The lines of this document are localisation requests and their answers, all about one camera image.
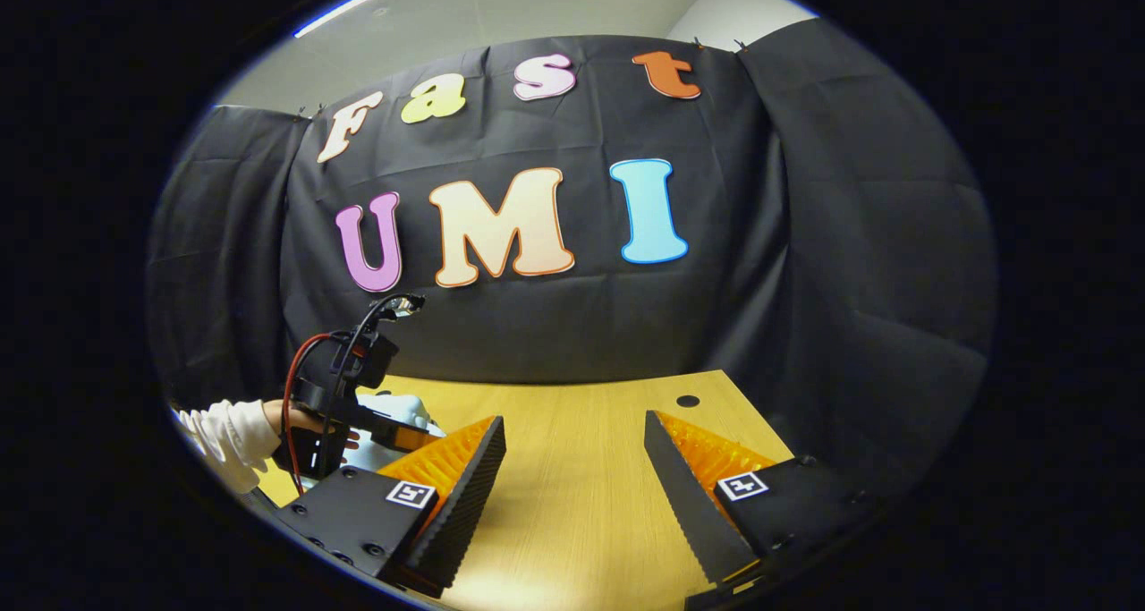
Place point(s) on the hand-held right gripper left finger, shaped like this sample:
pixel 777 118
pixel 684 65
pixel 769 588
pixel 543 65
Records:
pixel 465 513

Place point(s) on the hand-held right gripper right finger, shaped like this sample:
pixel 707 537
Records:
pixel 693 513

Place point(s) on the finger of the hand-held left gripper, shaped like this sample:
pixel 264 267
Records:
pixel 385 428

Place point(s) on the light blue suitcase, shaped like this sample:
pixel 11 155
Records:
pixel 402 407

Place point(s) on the black backdrop cloth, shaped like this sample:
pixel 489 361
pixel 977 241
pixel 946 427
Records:
pixel 572 325

